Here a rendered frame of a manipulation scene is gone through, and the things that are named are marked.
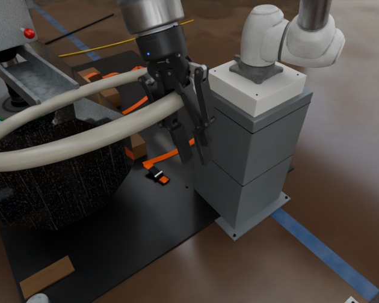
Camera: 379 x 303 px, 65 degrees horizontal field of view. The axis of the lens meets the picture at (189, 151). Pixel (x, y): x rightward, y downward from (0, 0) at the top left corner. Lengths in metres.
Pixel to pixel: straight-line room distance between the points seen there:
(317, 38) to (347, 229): 1.22
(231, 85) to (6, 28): 0.84
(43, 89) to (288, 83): 0.94
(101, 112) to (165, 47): 1.11
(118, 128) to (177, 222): 1.44
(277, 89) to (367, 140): 1.53
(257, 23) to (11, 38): 0.87
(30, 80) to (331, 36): 1.03
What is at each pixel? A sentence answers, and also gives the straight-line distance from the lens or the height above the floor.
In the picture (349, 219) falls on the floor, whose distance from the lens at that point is 2.11.
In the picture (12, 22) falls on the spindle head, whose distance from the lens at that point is 1.17.
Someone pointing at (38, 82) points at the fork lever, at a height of 1.08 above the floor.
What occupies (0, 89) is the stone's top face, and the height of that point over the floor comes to 0.82.
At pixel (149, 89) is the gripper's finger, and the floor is 1.27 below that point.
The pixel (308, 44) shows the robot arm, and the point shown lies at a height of 1.09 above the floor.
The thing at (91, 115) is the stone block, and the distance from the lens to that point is 1.51.
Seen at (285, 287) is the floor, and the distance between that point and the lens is 1.75.
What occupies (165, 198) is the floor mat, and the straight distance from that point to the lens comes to 1.96.
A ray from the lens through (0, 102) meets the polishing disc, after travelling 1.42.
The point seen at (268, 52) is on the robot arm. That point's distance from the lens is 1.31.
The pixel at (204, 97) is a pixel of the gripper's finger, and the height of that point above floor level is 1.29.
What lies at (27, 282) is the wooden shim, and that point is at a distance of 1.84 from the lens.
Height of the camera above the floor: 1.55
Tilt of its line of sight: 43 degrees down
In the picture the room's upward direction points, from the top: straight up
